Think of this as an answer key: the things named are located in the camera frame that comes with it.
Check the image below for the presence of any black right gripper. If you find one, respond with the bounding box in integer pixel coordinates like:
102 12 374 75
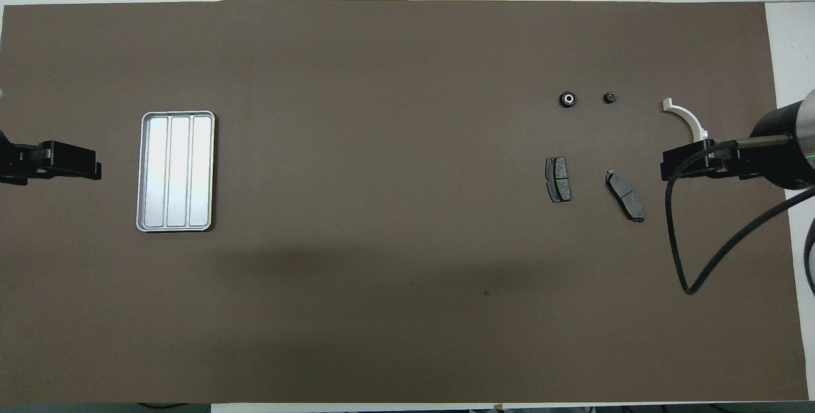
662 139 762 182

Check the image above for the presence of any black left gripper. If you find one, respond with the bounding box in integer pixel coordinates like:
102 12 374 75
0 132 103 186

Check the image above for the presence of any silver metal tray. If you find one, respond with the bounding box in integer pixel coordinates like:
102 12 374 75
136 111 216 233

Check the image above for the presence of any long dark grey brake pad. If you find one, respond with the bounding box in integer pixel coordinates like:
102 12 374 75
605 169 646 223

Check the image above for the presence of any short dark grey brake pad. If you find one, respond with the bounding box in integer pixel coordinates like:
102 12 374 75
545 156 572 204

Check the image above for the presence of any brown table mat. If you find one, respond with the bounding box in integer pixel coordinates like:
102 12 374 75
0 0 808 404

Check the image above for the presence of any white curved plastic bracket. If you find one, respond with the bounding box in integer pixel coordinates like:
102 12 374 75
662 98 709 141

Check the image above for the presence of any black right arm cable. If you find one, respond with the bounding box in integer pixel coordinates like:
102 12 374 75
665 139 815 296

